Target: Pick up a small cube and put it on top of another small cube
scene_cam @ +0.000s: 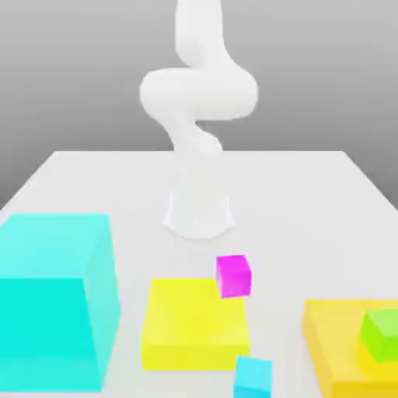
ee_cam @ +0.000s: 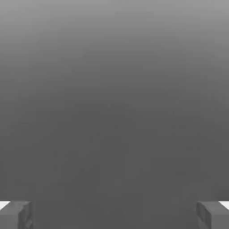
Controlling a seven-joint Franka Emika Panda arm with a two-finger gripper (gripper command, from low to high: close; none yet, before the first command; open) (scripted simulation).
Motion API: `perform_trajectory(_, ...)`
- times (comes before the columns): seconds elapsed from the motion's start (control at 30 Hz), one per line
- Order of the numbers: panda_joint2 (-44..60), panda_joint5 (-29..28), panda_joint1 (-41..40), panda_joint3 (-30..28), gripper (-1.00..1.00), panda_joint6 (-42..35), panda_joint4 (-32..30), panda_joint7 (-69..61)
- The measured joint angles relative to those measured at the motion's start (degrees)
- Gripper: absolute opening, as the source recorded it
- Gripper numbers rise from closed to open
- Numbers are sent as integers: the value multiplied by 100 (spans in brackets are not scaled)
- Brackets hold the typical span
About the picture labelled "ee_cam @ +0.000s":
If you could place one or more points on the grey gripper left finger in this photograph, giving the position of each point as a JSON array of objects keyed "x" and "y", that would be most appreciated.
[{"x": 12, "y": 216}]

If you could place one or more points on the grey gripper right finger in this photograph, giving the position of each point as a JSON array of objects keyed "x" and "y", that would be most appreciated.
[{"x": 214, "y": 216}]

